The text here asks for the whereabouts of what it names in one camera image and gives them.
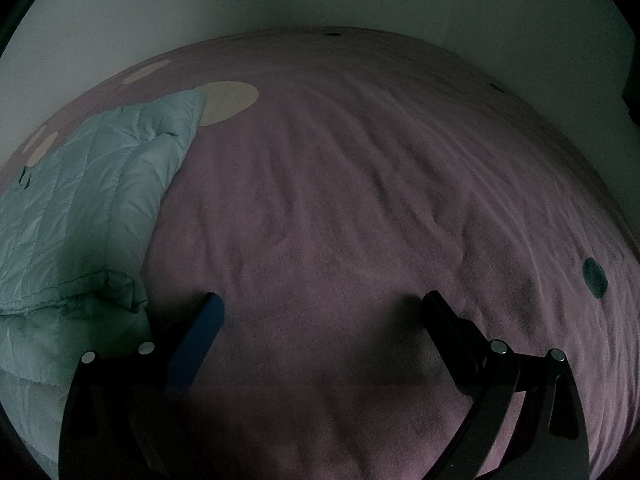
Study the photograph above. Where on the light blue puffer jacket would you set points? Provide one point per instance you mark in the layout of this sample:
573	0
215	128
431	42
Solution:
90	210

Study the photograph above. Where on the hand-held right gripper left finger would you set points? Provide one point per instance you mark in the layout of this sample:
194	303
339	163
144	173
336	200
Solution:
202	332

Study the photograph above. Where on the pink dotted bed blanket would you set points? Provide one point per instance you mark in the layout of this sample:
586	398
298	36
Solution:
350	210

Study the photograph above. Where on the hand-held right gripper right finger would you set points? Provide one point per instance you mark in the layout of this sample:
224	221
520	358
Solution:
446	331

